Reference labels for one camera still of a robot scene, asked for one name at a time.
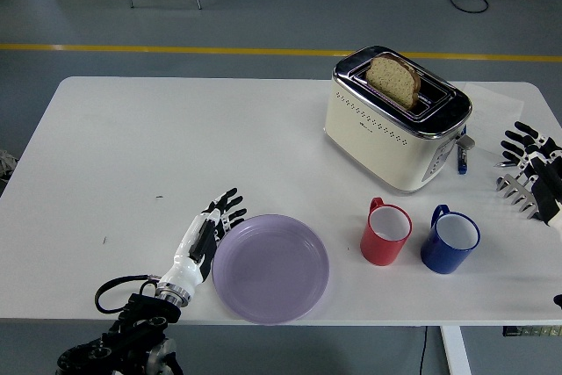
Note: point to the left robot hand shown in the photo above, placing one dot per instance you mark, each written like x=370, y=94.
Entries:
x=186, y=267

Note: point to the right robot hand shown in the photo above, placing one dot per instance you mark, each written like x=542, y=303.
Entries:
x=549, y=186

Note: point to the purple plate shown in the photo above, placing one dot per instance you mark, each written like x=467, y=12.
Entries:
x=270, y=269

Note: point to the bread slice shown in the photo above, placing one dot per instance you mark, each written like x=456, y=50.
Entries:
x=393, y=78

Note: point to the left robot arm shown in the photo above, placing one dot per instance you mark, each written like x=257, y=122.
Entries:
x=131, y=322

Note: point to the metal toast rack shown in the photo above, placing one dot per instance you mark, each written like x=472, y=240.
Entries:
x=518, y=195

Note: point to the black pen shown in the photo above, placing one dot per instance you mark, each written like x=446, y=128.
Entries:
x=505, y=163

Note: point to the blue marker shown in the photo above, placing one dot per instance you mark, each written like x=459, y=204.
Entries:
x=462, y=162

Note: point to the white paper sheet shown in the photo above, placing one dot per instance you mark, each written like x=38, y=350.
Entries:
x=496, y=111

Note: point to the blue mug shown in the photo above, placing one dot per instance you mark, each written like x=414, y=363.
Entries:
x=441, y=258

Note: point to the table height control panel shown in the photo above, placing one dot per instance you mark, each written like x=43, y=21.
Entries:
x=531, y=331

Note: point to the cream and chrome toaster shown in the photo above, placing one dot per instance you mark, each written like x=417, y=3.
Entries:
x=373, y=146

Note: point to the red mug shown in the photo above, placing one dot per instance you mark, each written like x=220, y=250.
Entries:
x=379, y=252

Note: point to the white table leg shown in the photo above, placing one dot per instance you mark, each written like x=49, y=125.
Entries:
x=456, y=348

